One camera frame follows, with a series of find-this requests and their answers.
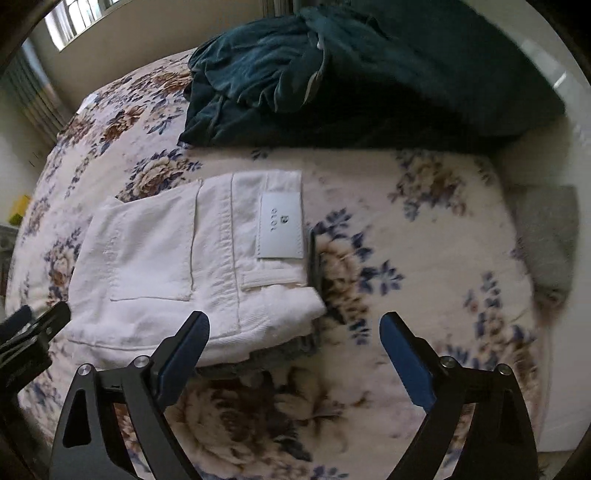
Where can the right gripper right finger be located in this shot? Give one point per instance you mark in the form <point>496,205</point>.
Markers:
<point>500,443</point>

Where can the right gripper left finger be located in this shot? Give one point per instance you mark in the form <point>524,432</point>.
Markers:
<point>89,444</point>

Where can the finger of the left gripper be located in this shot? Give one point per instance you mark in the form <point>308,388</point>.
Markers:
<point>25,345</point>

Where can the white pants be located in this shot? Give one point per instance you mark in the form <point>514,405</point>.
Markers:
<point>194,267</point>

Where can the grey pillow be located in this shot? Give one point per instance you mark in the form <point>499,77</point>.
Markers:
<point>547,221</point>

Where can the floral fleece blanket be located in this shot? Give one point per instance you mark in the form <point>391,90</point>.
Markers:
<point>322,242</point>

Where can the grey curtain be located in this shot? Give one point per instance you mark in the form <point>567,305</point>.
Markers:
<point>25,78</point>

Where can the window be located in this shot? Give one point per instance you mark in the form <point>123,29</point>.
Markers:
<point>70,18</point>

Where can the dark teal folded clothes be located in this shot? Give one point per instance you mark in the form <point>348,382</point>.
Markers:
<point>366,74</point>

